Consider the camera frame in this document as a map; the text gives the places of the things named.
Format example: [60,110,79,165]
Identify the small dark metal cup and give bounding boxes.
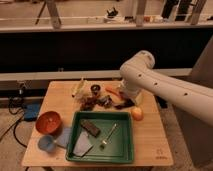
[90,84,101,96]

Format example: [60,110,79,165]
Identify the grey folded cloth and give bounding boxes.
[73,131,93,157]

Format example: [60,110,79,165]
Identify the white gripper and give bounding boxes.
[123,88,143,106]

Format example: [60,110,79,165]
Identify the black cable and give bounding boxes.
[0,96,28,149]

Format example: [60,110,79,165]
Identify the dark brown toy food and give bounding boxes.
[80,97,97,111]

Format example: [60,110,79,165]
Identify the orange toy carrot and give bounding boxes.
[105,87,121,98]

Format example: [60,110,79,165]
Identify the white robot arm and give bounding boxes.
[120,50,213,126]

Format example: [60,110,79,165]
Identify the wooden folding table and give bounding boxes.
[22,81,173,168]

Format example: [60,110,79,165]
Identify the orange plastic bowl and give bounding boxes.
[35,111,62,135]

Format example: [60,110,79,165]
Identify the dark metallic toy item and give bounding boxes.
[98,95,113,108]

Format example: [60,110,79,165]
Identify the blue power box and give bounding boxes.
[24,103,41,121]

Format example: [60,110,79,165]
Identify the dark brown rectangular block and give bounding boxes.
[80,119,100,137]

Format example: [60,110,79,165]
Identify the green plastic tray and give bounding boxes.
[66,111,134,164]

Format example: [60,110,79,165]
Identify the light blue cloth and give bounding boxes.
[55,127,71,148]

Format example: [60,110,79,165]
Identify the orange round fruit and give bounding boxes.
[131,107,144,121]

